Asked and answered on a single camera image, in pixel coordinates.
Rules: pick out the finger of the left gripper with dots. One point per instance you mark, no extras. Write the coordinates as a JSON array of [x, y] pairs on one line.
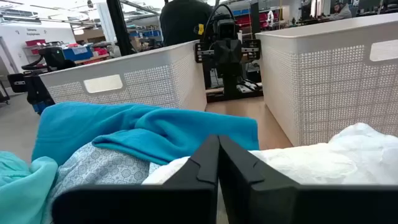
[[227, 57], [237, 57]]

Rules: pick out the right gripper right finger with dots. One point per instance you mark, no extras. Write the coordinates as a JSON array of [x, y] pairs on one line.
[[264, 205]]

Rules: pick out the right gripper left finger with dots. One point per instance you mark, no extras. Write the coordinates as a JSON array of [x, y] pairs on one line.
[[186, 202]]

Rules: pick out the white cloth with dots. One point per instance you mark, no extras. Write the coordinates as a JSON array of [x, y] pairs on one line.
[[326, 161]]

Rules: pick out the light blue patterned cloth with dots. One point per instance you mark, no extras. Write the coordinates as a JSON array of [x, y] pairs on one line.
[[99, 168]]

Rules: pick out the blue fleece cloth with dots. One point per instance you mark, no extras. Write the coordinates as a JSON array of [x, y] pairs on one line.
[[124, 121]]

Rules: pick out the aqua teal cloth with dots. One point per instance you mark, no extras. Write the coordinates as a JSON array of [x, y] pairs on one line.
[[21, 193]]

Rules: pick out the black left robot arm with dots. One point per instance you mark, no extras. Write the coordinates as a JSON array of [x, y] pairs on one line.
[[231, 87]]

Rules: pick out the person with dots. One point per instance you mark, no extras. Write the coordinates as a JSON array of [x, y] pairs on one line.
[[183, 21], [342, 12]]

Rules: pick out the white perforated plastic basket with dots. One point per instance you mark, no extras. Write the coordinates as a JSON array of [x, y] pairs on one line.
[[149, 81], [326, 93]]

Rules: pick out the black pillar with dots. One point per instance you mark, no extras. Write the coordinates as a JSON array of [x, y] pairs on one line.
[[119, 28]]

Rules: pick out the blue storage bin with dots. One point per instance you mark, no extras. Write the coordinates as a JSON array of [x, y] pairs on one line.
[[77, 54]]

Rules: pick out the red storage bin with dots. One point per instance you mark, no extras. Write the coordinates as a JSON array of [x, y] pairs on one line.
[[35, 42]]

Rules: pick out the black background robot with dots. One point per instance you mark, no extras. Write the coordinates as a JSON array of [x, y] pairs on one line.
[[37, 90]]

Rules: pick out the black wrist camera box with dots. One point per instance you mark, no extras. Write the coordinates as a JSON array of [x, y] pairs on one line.
[[228, 29]]

